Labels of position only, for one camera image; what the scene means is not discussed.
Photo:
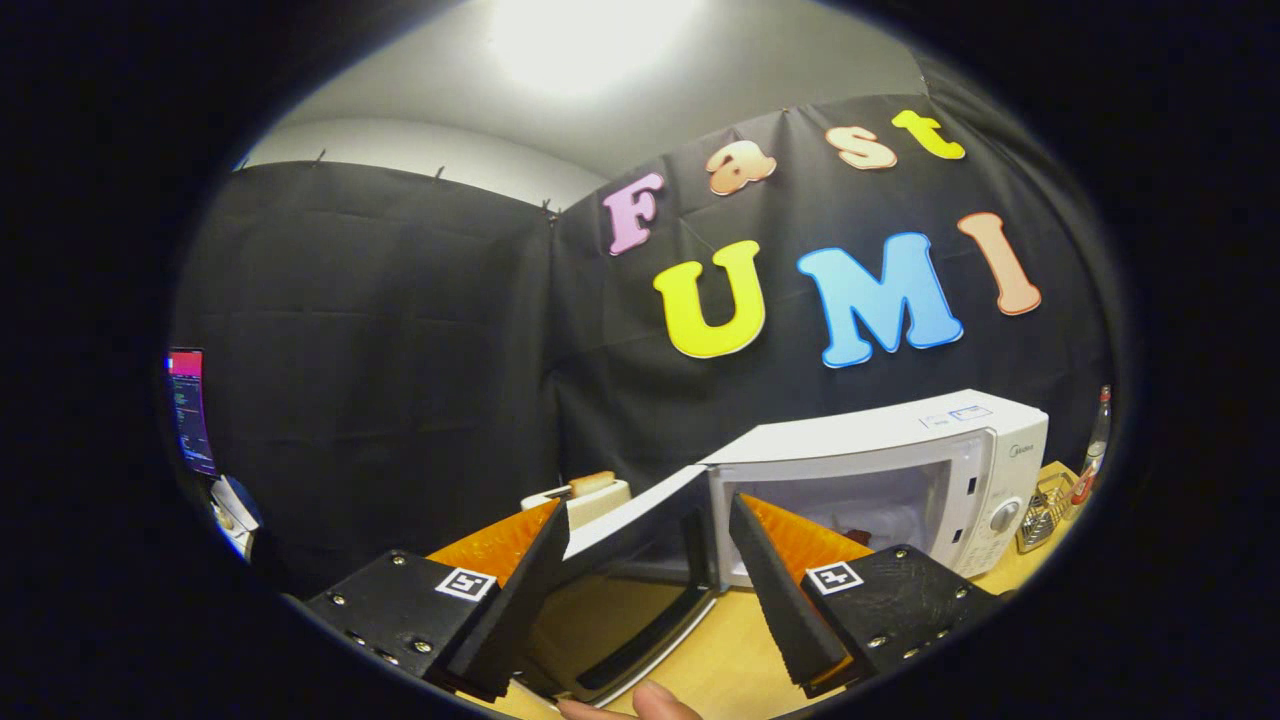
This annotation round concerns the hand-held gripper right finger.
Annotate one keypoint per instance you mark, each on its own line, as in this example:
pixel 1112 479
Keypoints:
pixel 780 610

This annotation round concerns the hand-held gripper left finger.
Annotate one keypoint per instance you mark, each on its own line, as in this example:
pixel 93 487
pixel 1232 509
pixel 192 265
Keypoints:
pixel 515 610

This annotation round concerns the brown roasted meat piece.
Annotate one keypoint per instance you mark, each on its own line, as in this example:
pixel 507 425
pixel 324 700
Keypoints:
pixel 858 535

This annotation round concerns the white toaster oven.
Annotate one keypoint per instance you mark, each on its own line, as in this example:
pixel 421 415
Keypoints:
pixel 860 440

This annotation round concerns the cream slot toaster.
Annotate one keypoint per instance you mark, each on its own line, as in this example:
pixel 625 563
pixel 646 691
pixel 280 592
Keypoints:
pixel 605 500

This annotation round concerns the bread slice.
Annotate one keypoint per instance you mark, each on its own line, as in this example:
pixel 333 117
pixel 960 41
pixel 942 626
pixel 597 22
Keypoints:
pixel 592 483

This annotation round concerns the white box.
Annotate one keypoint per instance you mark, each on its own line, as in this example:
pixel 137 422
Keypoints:
pixel 235 510

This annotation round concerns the clear plastic water bottle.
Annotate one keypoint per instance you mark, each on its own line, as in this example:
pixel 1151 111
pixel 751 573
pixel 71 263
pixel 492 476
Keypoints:
pixel 1095 450

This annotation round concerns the computer monitor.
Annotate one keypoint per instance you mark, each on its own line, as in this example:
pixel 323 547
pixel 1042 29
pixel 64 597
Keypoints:
pixel 190 410

